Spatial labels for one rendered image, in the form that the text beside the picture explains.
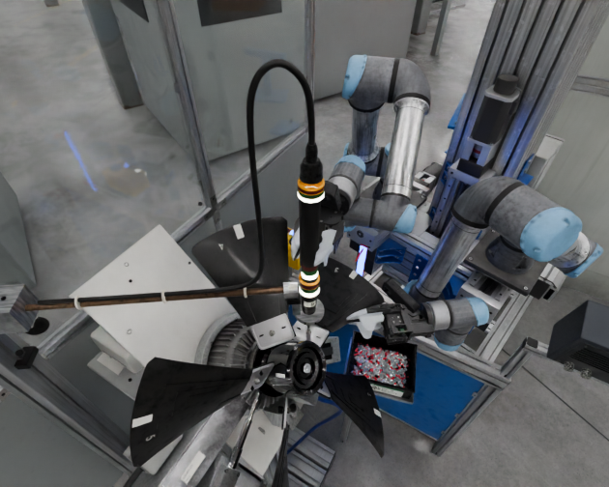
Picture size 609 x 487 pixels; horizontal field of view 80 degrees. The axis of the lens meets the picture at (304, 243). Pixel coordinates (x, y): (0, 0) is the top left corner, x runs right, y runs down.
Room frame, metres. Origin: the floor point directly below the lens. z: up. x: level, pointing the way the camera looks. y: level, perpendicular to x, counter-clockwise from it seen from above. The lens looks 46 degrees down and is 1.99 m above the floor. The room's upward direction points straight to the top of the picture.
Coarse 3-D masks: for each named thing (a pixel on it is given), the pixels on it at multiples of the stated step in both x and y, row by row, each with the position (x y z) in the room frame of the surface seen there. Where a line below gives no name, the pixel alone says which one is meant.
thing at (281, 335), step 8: (272, 320) 0.46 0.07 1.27; (280, 320) 0.46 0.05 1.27; (288, 320) 0.46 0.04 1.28; (256, 328) 0.45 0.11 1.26; (264, 328) 0.45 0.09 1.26; (272, 328) 0.45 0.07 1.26; (280, 328) 0.44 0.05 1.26; (288, 328) 0.44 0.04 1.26; (256, 336) 0.43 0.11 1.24; (264, 336) 0.43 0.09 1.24; (272, 336) 0.43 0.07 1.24; (280, 336) 0.43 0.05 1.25; (288, 336) 0.43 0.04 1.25; (264, 344) 0.42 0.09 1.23; (272, 344) 0.42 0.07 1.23
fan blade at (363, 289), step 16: (320, 272) 0.67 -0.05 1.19; (320, 288) 0.62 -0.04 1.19; (336, 288) 0.62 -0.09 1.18; (352, 288) 0.62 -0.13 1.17; (368, 288) 0.64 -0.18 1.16; (336, 304) 0.56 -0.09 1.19; (352, 304) 0.57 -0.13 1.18; (368, 304) 0.58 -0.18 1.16; (336, 320) 0.51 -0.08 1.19; (352, 320) 0.52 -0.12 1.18
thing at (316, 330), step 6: (300, 324) 0.50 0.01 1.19; (294, 330) 0.48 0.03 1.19; (300, 330) 0.48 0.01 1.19; (312, 330) 0.48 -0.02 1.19; (318, 330) 0.48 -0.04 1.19; (324, 330) 0.48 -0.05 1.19; (300, 336) 0.46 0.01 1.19; (306, 336) 0.46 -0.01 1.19; (312, 336) 0.46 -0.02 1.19; (318, 336) 0.46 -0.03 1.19; (324, 336) 0.46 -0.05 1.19; (318, 342) 0.45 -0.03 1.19
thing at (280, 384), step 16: (256, 352) 0.41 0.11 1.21; (272, 352) 0.40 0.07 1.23; (288, 352) 0.38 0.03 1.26; (304, 352) 0.40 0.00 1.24; (320, 352) 0.41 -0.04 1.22; (288, 368) 0.35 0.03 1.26; (320, 368) 0.38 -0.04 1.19; (272, 384) 0.34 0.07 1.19; (288, 384) 0.33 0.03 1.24; (304, 384) 0.34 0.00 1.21; (320, 384) 0.35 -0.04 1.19
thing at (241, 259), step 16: (272, 224) 0.62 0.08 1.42; (208, 240) 0.58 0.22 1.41; (224, 240) 0.58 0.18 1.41; (240, 240) 0.58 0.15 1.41; (256, 240) 0.59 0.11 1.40; (272, 240) 0.59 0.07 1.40; (208, 256) 0.55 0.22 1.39; (224, 256) 0.55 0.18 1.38; (240, 256) 0.56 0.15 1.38; (256, 256) 0.56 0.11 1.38; (272, 256) 0.56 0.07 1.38; (208, 272) 0.53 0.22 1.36; (224, 272) 0.53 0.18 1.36; (240, 272) 0.53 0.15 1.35; (256, 272) 0.53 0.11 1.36; (272, 272) 0.53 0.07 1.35; (288, 272) 0.54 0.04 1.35; (240, 304) 0.48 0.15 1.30; (256, 304) 0.48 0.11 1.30; (272, 304) 0.48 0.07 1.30; (256, 320) 0.46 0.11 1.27
